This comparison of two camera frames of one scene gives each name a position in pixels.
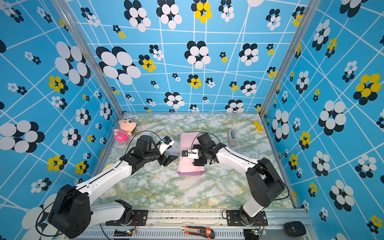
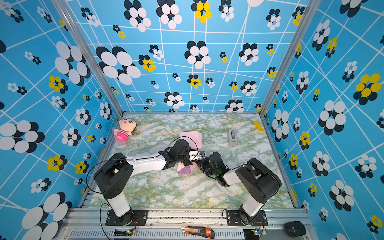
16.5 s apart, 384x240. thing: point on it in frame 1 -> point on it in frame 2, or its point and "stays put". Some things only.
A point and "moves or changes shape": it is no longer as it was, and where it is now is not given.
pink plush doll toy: [127, 126] stays put
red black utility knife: [199, 231] stays put
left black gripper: [165, 160] -> [189, 163]
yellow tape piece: [257, 124] stays put
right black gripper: [199, 162] -> [203, 164]
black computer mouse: [295, 228] stays put
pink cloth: [185, 166] moves or changes shape
